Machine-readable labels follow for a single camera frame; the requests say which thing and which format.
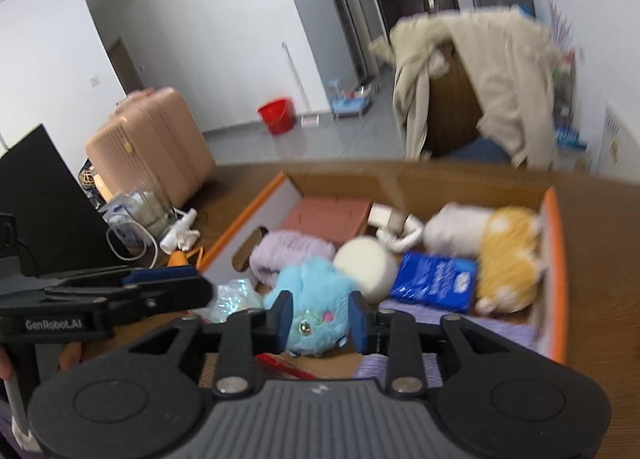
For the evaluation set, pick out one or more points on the white plush toy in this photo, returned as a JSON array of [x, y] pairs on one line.
[[455, 231]]

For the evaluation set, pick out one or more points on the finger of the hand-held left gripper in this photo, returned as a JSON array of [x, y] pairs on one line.
[[165, 296], [160, 276]]

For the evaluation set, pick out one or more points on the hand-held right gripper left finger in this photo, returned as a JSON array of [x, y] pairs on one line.
[[282, 321]]

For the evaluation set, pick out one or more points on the clear plastic container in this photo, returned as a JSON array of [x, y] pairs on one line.
[[572, 141]]

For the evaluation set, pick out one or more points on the purple knitted cloth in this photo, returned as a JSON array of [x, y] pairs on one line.
[[480, 329]]

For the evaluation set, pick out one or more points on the white spray bottle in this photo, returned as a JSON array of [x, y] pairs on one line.
[[180, 231]]

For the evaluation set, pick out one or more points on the pink flat box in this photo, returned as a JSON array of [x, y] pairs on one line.
[[325, 219]]

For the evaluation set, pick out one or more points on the red bucket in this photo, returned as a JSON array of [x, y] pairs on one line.
[[276, 114]]

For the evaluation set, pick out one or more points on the orange plastic object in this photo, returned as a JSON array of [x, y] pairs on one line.
[[182, 257]]

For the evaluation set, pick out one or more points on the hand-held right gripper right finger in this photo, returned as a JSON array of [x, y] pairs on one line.
[[357, 324]]

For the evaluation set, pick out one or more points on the blue pet feeder stand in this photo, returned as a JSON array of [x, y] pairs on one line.
[[350, 104]]

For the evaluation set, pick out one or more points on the dark blue garment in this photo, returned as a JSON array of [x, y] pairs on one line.
[[480, 150]]

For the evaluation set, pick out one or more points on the iridescent plastic bag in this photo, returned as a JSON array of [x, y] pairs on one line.
[[232, 296]]

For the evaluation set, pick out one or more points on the black webcam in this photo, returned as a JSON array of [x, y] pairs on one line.
[[7, 234]]

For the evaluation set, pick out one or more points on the brown interior door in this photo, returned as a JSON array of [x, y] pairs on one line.
[[125, 64]]

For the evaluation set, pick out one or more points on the lilac fuzzy cloth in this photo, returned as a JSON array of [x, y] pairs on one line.
[[290, 251]]

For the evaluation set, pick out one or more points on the yellow plush toy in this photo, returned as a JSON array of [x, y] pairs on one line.
[[507, 259]]

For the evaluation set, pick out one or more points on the blue plush toy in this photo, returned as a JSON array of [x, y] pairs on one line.
[[310, 289]]

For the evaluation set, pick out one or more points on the red plastic packet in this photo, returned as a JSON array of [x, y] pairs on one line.
[[285, 366]]

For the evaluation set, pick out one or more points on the blue tissue packet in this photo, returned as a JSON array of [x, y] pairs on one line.
[[432, 281]]

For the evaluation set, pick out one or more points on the person's left hand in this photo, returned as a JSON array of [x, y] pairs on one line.
[[70, 355]]

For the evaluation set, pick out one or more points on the wooden chair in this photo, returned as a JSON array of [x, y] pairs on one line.
[[450, 109]]

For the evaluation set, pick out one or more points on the white round ball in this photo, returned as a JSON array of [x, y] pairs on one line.
[[365, 266]]

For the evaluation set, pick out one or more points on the grey metal door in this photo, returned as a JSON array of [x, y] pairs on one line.
[[350, 4]]

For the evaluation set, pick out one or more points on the cardboard box with orange edges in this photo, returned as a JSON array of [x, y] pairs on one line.
[[340, 184]]

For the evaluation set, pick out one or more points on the beige jacket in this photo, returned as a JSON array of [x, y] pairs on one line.
[[510, 79]]

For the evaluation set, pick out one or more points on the black monitor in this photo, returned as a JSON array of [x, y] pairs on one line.
[[45, 199]]

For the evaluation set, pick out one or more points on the pink suitcase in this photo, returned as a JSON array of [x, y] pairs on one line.
[[150, 149]]

